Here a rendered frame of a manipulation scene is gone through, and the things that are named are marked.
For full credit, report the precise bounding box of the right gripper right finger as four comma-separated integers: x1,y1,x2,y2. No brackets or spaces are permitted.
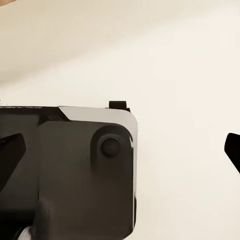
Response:
224,133,240,173

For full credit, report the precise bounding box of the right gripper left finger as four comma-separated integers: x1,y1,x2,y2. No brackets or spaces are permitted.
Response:
0,133,26,193

